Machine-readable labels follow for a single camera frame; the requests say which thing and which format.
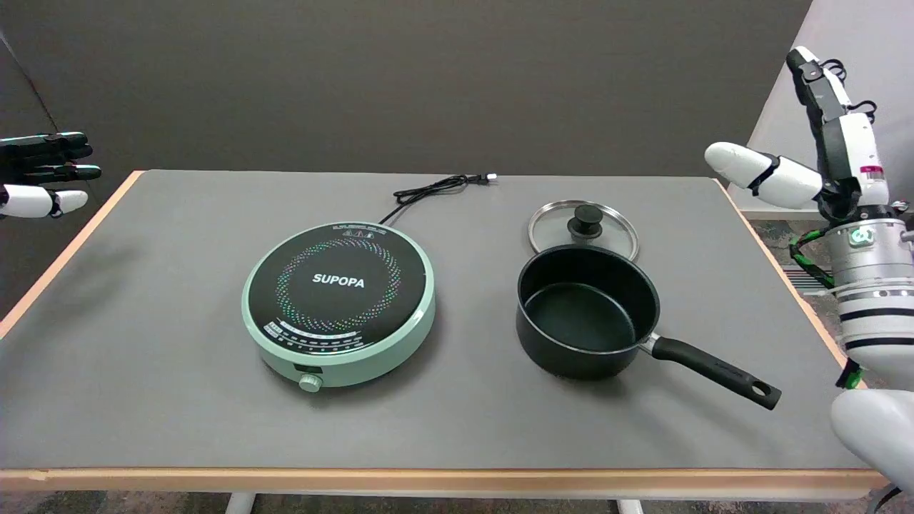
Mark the glass lid with black knob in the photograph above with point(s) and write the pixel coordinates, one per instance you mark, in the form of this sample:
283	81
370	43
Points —
557	225

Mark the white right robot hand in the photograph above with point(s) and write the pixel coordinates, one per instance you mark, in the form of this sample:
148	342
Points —
860	153

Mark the green round induction cooker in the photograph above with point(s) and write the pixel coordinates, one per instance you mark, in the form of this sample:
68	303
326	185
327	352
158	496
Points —
339	285

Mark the floor vent grille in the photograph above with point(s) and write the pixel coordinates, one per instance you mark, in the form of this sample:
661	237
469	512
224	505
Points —
810	282

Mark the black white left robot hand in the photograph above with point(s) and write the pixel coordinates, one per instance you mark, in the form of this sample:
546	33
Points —
28	200

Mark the white table leg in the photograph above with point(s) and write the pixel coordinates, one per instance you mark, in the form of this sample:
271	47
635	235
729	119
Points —
630	507
239	503

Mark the grey table mat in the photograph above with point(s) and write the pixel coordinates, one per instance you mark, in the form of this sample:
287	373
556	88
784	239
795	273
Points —
178	357

